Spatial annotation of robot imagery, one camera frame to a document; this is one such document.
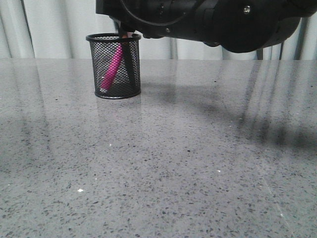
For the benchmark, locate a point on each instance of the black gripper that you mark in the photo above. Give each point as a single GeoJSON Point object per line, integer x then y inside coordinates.
{"type": "Point", "coordinates": [153, 18]}

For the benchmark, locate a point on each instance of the grey orange scissors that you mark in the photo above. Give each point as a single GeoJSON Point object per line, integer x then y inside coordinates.
{"type": "Point", "coordinates": [127, 56]}

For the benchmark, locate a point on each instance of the pink highlighter pen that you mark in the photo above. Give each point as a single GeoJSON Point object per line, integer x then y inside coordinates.
{"type": "Point", "coordinates": [112, 70]}

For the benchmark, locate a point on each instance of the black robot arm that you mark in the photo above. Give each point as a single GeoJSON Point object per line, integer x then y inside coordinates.
{"type": "Point", "coordinates": [239, 26]}

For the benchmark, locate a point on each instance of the black mesh pen cup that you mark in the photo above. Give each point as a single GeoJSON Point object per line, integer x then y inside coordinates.
{"type": "Point", "coordinates": [103, 47]}

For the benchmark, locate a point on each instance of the pale grey curtain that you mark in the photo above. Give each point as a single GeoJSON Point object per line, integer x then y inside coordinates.
{"type": "Point", "coordinates": [57, 29]}

